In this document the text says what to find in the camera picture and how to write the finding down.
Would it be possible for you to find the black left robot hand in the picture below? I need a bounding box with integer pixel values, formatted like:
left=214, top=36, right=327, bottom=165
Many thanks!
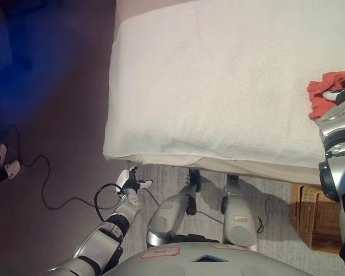
left=116, top=166, right=154, bottom=197

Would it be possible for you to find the red cloth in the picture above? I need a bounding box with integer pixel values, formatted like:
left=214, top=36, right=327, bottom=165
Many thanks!
left=306, top=71, right=345, bottom=120

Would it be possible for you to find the bed with beige cover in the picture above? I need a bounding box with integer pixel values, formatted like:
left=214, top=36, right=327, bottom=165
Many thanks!
left=102, top=0, right=345, bottom=185

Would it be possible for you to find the woven wicker basket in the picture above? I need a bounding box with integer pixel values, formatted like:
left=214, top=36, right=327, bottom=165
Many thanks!
left=289, top=183, right=345, bottom=255

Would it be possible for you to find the silver left robot leg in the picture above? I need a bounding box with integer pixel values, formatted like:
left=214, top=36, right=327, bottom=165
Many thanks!
left=145, top=168, right=203, bottom=248

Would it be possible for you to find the silver robot leg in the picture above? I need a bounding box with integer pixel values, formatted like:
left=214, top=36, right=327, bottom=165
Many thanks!
left=145, top=168, right=203, bottom=248
left=220, top=174, right=260, bottom=252

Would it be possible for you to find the silver right robot leg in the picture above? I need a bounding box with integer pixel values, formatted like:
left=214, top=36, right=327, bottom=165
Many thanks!
left=220, top=174, right=260, bottom=252

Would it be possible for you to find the white textured blanket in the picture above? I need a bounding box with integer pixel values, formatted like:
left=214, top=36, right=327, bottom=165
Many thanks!
left=102, top=0, right=345, bottom=169

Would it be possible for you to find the robot legs and torso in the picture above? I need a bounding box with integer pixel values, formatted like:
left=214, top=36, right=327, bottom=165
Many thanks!
left=123, top=162, right=345, bottom=276

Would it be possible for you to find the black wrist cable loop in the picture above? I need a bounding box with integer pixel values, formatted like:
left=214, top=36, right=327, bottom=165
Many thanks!
left=94, top=183, right=125, bottom=223

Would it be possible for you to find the long black floor cable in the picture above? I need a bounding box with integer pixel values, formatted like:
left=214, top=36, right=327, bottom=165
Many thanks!
left=5, top=124, right=266, bottom=234

